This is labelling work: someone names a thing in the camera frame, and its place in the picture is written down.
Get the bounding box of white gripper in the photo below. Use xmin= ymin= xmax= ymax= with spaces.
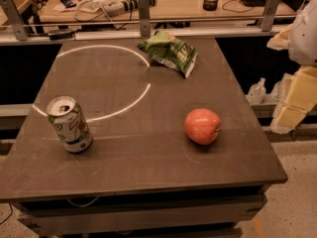
xmin=266 ymin=0 xmax=317 ymax=134

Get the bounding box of grey cylindrical tool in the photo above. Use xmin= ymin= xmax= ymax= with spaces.
xmin=103 ymin=0 xmax=157 ymax=17

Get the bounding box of clear plastic bottle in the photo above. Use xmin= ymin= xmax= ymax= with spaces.
xmin=247 ymin=77 xmax=266 ymax=104

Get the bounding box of middle metal bracket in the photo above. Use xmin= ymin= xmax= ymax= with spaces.
xmin=138 ymin=0 xmax=151 ymax=37

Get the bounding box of wooden background desk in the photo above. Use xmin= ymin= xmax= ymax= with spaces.
xmin=39 ymin=0 xmax=298 ymax=24

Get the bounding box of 7up soda can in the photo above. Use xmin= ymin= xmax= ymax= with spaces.
xmin=47 ymin=96 xmax=93 ymax=153

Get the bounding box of black device on rail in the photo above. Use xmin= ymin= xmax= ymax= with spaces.
xmin=48 ymin=29 xmax=73 ymax=40

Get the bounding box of metal bracket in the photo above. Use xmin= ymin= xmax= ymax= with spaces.
xmin=0 ymin=0 xmax=29 ymax=41
xmin=138 ymin=0 xmax=151 ymax=37
xmin=259 ymin=0 xmax=280 ymax=32

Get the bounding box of green jalapeno chip bag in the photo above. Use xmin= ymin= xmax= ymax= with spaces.
xmin=138 ymin=30 xmax=198 ymax=78

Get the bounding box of white cable under table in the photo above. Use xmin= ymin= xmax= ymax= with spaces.
xmin=66 ymin=196 xmax=100 ymax=208

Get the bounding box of left metal bracket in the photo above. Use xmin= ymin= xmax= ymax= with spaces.
xmin=0 ymin=0 xmax=29 ymax=41

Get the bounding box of right metal bracket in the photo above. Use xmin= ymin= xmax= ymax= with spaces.
xmin=259 ymin=0 xmax=280 ymax=32

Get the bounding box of black round cup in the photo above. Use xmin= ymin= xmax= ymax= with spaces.
xmin=203 ymin=0 xmax=219 ymax=11

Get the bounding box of white cloth bundle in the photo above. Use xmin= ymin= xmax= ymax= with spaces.
xmin=77 ymin=0 xmax=116 ymax=13

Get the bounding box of red apple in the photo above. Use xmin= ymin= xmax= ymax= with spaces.
xmin=184 ymin=108 xmax=221 ymax=146

